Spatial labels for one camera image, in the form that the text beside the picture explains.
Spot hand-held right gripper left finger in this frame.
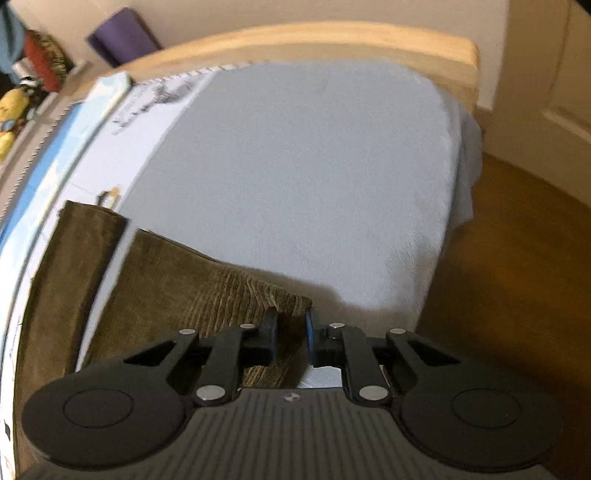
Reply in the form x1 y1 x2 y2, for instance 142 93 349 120
124 307 280 407

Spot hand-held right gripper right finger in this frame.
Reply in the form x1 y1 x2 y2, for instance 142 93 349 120
305 310 462 407

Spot brown corduroy pants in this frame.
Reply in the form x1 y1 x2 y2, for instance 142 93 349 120
14 200 315 480

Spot grey bed sheet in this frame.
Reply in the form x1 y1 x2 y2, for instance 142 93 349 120
76 62 483 393

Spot printed white and blue blanket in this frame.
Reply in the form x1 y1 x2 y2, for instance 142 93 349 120
0 69 222 480

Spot purple rolled mat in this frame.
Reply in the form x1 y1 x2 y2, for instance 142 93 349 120
87 7 162 70

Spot yellow plush toy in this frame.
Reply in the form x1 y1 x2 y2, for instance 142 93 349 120
0 87 34 160

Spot cream panelled door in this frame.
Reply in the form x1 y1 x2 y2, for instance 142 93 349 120
480 0 591 208

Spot red patterned cushion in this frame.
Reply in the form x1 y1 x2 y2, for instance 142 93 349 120
23 30 71 93

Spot teal cloth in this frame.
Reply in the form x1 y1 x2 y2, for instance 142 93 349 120
0 0 29 75

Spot wooden bed frame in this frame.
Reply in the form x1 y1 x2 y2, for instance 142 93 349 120
111 22 481 112

